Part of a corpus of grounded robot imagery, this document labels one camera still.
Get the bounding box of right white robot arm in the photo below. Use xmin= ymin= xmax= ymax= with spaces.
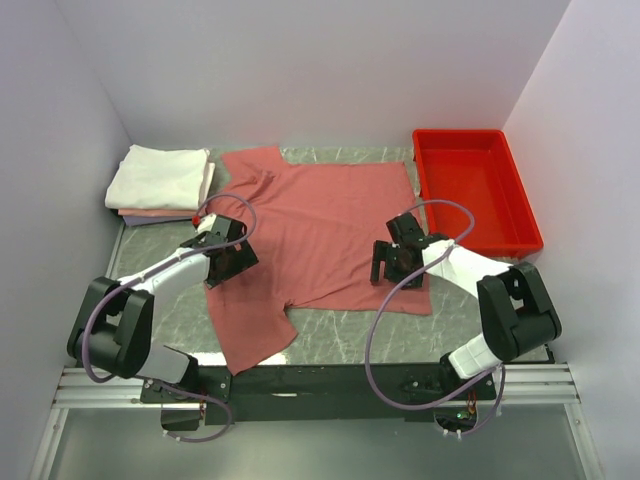
xmin=370 ymin=212 xmax=562 ymax=402

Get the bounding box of aluminium frame rail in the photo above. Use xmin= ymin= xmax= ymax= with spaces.
xmin=52 ymin=364 xmax=580 ymax=409

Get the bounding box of white folded t shirt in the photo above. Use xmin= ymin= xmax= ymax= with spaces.
xmin=105 ymin=145 xmax=215 ymax=211

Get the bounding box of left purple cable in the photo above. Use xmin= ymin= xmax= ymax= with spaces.
xmin=82 ymin=194 xmax=258 ymax=384

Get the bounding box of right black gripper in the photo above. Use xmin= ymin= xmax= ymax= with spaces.
xmin=370 ymin=240 xmax=424 ymax=291

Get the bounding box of pink red t shirt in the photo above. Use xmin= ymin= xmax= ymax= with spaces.
xmin=206 ymin=147 xmax=415 ymax=375

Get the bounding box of red plastic bin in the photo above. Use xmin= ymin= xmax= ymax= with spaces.
xmin=412 ymin=129 xmax=544 ymax=259

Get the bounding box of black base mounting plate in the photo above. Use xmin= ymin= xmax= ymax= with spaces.
xmin=139 ymin=363 xmax=496 ymax=426

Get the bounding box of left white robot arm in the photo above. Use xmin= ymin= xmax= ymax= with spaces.
xmin=66 ymin=214 xmax=258 ymax=402

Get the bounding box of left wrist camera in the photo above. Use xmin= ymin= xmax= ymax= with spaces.
xmin=192 ymin=213 xmax=217 ymax=234

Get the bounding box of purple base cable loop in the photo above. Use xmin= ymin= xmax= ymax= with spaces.
xmin=162 ymin=384 xmax=236 ymax=444

